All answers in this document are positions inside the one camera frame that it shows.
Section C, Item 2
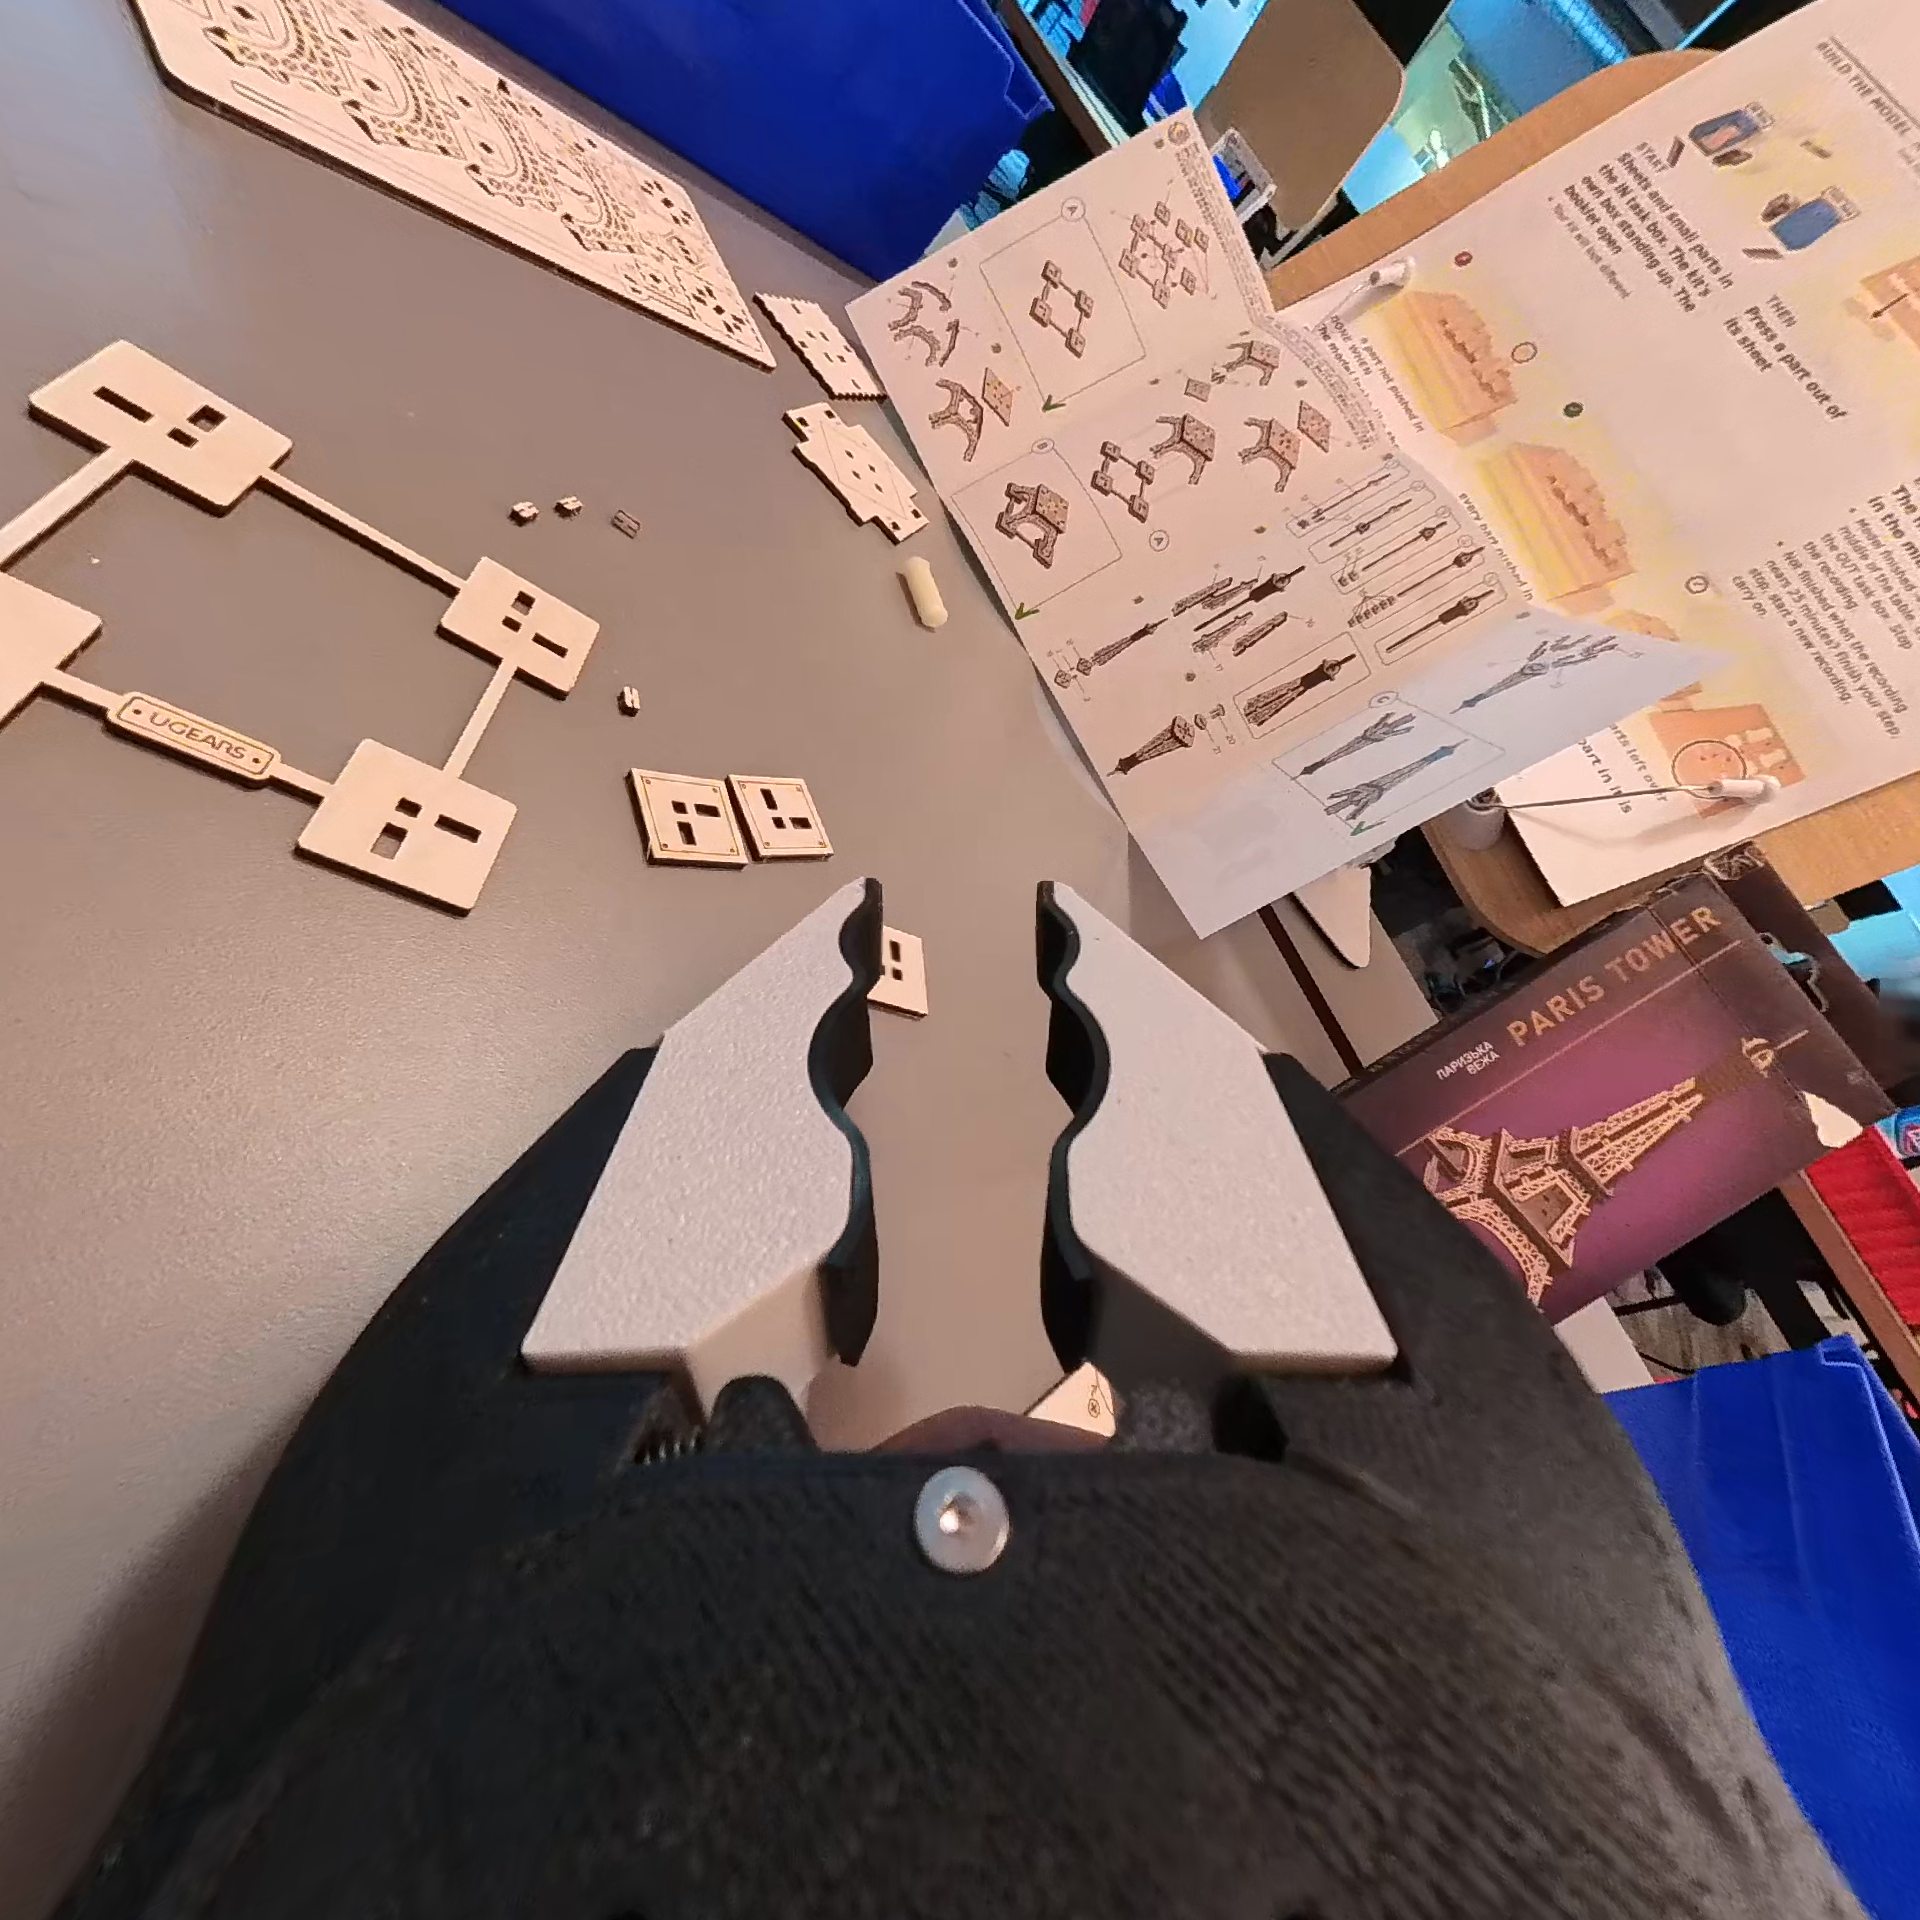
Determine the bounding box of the paper instruction sheet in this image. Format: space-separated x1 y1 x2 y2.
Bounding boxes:
845 107 1730 940

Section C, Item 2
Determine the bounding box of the plywood poster board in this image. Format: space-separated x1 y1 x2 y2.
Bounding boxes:
1265 52 1920 962

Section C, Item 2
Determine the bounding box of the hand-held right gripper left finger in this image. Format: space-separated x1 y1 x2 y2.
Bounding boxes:
517 875 885 1445

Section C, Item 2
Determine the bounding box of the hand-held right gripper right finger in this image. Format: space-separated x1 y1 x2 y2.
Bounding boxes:
1034 880 1405 1379

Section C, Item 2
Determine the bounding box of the wooden linked squares piece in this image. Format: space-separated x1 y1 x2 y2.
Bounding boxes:
0 343 601 911

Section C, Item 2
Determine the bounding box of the white poster stand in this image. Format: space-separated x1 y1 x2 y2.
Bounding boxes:
1295 868 1377 972

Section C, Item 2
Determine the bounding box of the bordered wooden square tile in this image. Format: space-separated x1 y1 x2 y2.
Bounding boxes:
726 774 835 863
631 767 747 868

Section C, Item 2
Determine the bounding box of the blue plastic bin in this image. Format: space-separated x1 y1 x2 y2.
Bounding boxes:
432 0 1053 281

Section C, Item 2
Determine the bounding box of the dark puzzle box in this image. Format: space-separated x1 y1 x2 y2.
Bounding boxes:
1333 875 1893 1325

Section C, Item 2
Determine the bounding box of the engraved wooden rectangular plate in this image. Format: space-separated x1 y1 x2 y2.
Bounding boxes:
127 0 776 372

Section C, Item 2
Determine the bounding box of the red plastic bin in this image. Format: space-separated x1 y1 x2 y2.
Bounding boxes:
1793 1116 1920 1328

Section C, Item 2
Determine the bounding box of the colour printed instruction poster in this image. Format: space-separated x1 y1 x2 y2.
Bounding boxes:
1273 0 1920 910

